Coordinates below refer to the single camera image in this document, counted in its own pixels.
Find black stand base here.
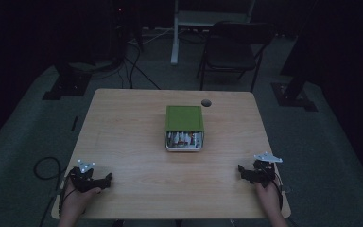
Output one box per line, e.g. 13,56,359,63
42,61,93,101
270,81,319,113

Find black floor cables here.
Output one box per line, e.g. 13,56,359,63
119,39,163,91

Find black floor cable loop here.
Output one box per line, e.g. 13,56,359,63
32,156,66,182

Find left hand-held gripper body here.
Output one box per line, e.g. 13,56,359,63
68,159,106,194

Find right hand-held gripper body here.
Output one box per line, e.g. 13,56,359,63
245,151,284,189

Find person's right hand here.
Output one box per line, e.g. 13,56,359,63
254,180,282,216

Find white desk frame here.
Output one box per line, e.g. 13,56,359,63
169,0,257,66

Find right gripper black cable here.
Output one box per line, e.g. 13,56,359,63
264,168,285,212

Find pile of small packets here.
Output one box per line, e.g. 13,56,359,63
166,131,203,148

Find person's left hand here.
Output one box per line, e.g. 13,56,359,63
61,180,102,219

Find black folding chair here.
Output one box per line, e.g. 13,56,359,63
196,20,277,93

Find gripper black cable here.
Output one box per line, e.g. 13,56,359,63
264,168,285,212
58,173,78,219

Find dark equipment tower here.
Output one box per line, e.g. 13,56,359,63
107,0,146,62

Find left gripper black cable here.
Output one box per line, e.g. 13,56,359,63
58,173,78,219

